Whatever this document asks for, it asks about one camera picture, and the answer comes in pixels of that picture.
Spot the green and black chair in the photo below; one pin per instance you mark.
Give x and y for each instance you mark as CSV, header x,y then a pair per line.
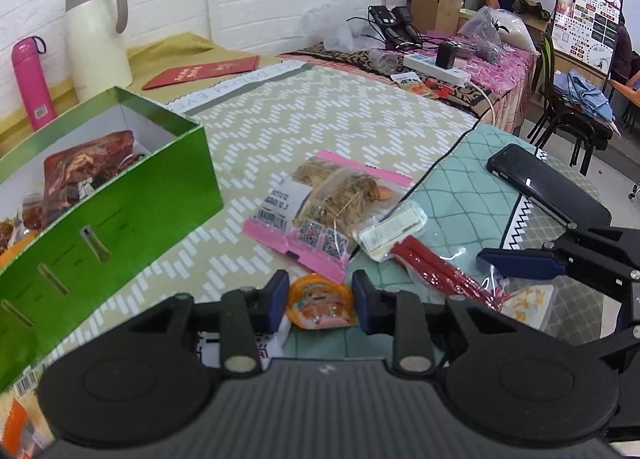
x,y
565,114

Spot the black power adapter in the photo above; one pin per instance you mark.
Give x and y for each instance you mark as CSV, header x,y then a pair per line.
x,y
448,55

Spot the green cardboard box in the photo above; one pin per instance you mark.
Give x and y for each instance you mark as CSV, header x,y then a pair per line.
x,y
125,219

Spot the white filled plastic bag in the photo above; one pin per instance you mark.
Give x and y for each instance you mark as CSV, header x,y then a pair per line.
x,y
517,34

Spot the red display poster stand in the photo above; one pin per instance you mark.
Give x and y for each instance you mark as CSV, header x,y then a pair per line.
x,y
587,9

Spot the black smartphone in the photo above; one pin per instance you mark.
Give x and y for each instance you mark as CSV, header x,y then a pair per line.
x,y
545,184

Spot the brown cardboard box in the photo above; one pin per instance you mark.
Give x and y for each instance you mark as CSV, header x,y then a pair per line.
x,y
424,6
450,9

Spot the clear dried fruit packet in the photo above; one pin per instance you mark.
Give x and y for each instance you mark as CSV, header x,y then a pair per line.
x,y
20,219

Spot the small red packet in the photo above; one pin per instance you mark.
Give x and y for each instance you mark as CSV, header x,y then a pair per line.
x,y
437,89

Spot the purple filled plastic bag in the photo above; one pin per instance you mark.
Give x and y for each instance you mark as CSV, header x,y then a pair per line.
x,y
480,36

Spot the small clear white label packet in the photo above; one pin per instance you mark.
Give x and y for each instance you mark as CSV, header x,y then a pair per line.
x,y
390,230

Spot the clear plastic bag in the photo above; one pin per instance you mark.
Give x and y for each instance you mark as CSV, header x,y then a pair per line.
x,y
345,31

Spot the pink-edged clear snack packet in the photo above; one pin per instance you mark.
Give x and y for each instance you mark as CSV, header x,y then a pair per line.
x,y
340,189

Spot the blue cloth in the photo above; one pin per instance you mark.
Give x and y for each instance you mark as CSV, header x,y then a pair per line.
x,y
585,94

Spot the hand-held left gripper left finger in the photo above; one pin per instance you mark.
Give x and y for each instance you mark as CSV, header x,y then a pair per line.
x,y
276,304

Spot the white power strip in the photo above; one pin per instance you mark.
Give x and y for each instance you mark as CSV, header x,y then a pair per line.
x,y
435,70

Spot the red stick snack packet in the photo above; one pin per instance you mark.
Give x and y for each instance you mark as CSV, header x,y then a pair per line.
x,y
440,274

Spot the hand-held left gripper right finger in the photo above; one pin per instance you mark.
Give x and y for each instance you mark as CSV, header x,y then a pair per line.
x,y
367,304

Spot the white and yellow snack packet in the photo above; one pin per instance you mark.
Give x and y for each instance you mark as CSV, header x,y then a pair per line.
x,y
530,306

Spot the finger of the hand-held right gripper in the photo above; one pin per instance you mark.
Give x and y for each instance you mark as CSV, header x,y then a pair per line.
x,y
617,349
520,263

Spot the pink thermos bottle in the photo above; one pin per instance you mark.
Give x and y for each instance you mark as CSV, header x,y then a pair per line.
x,y
32,84

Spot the dark brown meat snack packet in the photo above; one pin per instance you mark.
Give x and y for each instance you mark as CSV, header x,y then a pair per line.
x,y
85,169

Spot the yellow cloth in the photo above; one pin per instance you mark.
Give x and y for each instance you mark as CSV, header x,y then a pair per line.
x,y
175,46

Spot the pink floral cloth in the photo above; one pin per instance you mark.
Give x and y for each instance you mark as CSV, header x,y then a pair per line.
x,y
510,74

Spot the red envelope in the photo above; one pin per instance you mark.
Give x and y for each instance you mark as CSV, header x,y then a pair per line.
x,y
200,73

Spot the orange and green snack packet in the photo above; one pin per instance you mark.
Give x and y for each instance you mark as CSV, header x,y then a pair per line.
x,y
20,419

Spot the small printed card packet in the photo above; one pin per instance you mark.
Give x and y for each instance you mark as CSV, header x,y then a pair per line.
x,y
407,80

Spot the cream thermos jug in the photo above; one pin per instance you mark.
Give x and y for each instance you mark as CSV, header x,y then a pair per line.
x,y
95,49

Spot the orange jelly cup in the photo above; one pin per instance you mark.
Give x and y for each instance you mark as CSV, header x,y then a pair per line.
x,y
320,304

